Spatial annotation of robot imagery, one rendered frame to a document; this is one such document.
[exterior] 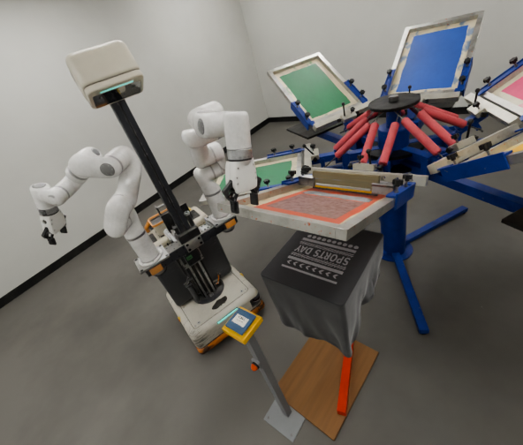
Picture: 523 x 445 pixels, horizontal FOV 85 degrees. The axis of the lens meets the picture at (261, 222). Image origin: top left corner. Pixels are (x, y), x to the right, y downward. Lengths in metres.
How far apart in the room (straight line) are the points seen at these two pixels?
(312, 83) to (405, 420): 2.67
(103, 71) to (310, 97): 2.01
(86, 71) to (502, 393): 2.46
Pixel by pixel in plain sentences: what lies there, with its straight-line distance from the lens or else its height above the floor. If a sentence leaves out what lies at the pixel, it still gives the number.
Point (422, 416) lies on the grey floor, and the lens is 2.10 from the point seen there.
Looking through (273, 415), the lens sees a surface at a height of 0.01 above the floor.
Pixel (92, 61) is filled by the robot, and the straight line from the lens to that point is 1.22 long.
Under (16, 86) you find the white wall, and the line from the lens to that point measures 4.54.
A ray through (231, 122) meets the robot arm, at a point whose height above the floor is 1.75.
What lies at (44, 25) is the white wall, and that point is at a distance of 4.78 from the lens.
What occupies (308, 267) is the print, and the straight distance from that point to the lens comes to 1.41.
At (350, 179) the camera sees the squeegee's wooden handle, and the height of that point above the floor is 1.20.
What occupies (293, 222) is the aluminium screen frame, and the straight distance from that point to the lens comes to 0.98.
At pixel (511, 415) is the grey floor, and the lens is 2.21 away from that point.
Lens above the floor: 1.95
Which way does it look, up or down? 34 degrees down
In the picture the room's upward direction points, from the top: 18 degrees counter-clockwise
